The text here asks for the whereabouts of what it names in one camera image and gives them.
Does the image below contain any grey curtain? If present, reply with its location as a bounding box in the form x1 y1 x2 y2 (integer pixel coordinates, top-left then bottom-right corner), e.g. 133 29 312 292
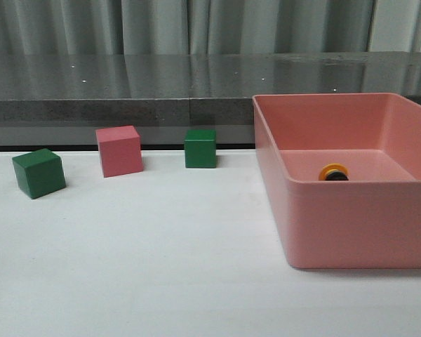
0 1 421 55

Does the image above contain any green cube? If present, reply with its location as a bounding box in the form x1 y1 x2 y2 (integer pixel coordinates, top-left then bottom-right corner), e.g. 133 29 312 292
12 149 66 199
184 129 217 169

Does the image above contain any right green cube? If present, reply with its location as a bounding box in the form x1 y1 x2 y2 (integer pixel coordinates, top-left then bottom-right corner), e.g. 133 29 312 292
184 129 217 169

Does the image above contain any yellow push button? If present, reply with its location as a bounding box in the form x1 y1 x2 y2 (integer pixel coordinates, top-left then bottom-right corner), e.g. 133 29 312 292
319 163 349 181

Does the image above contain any left green cube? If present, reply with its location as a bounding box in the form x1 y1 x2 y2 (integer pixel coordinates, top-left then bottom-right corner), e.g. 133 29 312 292
12 149 66 199

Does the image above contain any pink cube near counter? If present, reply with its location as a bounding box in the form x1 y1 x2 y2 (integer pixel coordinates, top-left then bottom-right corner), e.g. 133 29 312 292
95 125 143 178

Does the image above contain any pink plastic bin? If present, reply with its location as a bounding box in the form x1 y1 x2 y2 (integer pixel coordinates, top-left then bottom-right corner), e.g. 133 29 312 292
253 93 421 269

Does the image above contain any grey stone counter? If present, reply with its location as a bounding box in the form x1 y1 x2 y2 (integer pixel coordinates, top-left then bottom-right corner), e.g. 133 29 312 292
0 52 421 151

